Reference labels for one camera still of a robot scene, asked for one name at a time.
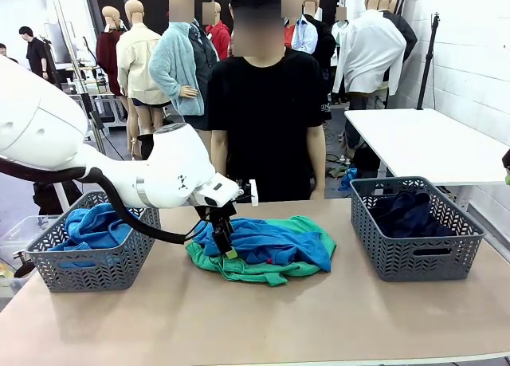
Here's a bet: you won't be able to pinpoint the black round object with knob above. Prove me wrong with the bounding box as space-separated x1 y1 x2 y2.
13 250 37 278

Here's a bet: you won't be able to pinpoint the black tall boot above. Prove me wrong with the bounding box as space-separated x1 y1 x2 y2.
137 133 155 160

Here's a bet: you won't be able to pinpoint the small mannequin in pale top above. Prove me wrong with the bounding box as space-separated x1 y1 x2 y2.
330 6 350 104

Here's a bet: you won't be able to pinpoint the person in black t-shirt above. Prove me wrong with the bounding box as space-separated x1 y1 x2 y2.
206 0 334 203

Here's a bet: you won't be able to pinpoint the black tripod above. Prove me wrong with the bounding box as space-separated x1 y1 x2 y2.
39 36 65 90

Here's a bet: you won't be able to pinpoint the large white table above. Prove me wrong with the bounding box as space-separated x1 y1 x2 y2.
344 108 510 211

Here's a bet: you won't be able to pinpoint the person's left forearm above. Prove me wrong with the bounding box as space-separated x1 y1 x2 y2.
305 142 327 191

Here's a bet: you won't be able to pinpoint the empty clear plastic bin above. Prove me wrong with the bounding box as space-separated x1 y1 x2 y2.
0 215 61 259

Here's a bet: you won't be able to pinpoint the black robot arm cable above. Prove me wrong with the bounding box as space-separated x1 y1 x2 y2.
0 157 210 246

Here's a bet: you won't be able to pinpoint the blue cloth on floor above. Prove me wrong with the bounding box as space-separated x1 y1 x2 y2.
337 167 359 191

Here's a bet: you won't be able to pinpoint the mannequin in red polo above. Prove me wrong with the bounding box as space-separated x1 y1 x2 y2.
202 1 232 60

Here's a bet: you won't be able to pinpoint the mannequin in light blue fleece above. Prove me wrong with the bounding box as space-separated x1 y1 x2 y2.
149 0 218 144

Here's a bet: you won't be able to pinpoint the navy blue shorts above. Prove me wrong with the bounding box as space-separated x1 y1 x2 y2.
370 189 457 239

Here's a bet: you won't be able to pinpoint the bright blue shirt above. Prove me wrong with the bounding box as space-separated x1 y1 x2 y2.
47 202 136 270

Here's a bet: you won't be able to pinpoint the mannequin in white shirt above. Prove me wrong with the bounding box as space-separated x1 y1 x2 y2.
332 0 408 171

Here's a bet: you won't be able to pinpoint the mannequin in dark red top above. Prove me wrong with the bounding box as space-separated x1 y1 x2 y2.
95 6 139 159

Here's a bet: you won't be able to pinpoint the grey herringbone basket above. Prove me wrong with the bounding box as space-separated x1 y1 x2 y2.
349 176 487 283
25 187 163 293

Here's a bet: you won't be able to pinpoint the blue shirt with red mark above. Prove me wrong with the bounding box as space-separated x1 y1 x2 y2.
190 217 334 272

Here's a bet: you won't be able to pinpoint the person's right forearm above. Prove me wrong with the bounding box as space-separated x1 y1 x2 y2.
210 142 229 176

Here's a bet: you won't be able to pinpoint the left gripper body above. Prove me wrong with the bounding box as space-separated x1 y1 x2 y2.
194 201 239 236

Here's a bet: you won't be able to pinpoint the metal stand with pole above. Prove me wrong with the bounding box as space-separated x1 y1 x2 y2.
51 0 108 155

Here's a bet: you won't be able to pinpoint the mannequin in black jacket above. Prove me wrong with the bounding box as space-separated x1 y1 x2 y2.
380 0 418 64
302 0 339 104

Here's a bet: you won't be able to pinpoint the mannequin in cream jacket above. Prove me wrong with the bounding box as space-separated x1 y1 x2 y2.
116 0 173 136

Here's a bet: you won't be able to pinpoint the white metal workbench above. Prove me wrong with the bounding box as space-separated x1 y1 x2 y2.
63 65 128 134

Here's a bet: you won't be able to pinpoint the black light stand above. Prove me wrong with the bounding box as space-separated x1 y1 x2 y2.
416 11 441 111

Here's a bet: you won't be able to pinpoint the green garment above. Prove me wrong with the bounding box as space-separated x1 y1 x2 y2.
186 215 338 287

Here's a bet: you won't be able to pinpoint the bystander in black t-shirt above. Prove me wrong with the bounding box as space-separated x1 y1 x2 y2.
0 42 19 64
18 26 51 80

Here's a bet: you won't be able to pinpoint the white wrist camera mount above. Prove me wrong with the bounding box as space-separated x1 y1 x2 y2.
234 177 260 207

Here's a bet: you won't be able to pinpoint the mannequin in red and blue shirts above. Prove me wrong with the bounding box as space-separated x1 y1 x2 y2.
283 0 319 56

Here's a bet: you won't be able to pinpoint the clear plastic bin with items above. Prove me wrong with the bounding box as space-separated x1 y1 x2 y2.
0 250 39 303

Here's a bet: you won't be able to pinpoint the black bag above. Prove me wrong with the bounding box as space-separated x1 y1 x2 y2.
33 180 84 216

